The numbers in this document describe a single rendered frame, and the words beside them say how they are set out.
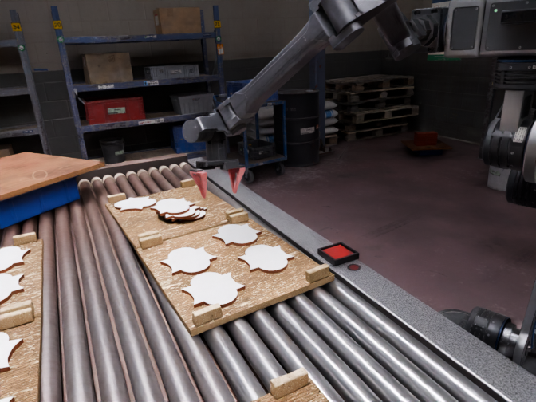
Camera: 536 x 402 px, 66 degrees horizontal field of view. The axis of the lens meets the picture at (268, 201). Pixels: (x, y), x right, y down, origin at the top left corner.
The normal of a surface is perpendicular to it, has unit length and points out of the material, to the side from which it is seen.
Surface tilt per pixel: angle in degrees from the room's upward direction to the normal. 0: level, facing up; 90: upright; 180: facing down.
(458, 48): 90
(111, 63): 94
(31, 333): 0
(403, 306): 0
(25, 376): 0
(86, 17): 90
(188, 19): 87
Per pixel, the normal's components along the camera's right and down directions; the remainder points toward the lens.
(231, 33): 0.44, 0.30
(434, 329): -0.04, -0.93
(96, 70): 0.64, 0.14
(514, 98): -0.69, 0.29
